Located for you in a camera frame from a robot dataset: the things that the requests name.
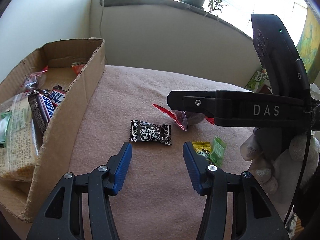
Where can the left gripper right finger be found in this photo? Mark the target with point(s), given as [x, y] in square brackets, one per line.
[254, 216]

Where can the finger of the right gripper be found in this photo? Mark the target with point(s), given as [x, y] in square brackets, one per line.
[192, 101]

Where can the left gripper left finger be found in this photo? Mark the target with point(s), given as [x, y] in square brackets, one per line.
[60, 216]

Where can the packaged sliced bread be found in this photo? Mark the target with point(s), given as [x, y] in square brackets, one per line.
[20, 142]

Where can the large Snickers bar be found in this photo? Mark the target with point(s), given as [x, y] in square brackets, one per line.
[41, 108]

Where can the small Snickers bar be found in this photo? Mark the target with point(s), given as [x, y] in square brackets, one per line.
[57, 95]

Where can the white gloved right hand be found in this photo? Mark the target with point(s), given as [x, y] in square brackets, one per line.
[276, 157]

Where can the green gift bag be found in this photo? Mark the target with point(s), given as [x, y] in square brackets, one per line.
[258, 81]

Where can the yellow wrapped candy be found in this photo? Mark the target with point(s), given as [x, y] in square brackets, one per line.
[202, 148]

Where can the green wrapped candy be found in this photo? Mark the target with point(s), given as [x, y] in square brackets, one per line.
[218, 151]

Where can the black patterned candy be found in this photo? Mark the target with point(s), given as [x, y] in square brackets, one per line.
[141, 131]

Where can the pink table blanket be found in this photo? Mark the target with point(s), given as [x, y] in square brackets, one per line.
[157, 200]

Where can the open cardboard box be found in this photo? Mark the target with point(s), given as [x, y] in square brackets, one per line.
[24, 199]

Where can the green yellow wall map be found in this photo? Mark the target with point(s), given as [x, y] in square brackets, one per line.
[308, 46]

